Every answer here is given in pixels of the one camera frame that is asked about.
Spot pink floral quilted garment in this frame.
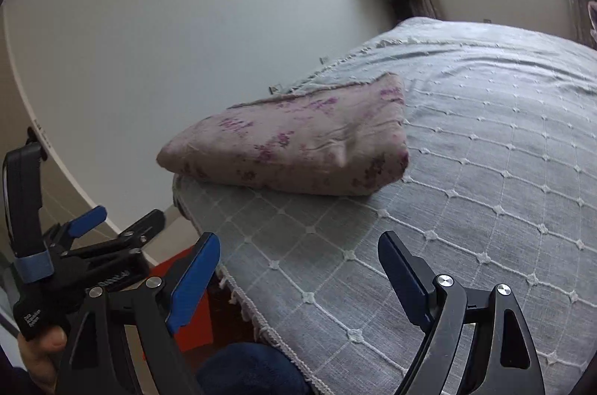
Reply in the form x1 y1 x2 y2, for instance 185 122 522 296
157 72 409 196

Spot person's left hand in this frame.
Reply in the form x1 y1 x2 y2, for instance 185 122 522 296
17 326 67 394

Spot red box on floor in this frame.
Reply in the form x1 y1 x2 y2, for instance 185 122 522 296
150 248 215 354

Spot blue trouser leg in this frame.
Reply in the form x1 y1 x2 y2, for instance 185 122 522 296
195 342 313 395

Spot grey quilted bedspread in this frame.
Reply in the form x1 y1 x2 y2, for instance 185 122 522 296
173 18 596 394

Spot pink grey folded blanket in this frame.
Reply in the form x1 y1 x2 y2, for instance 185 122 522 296
588 1 597 42

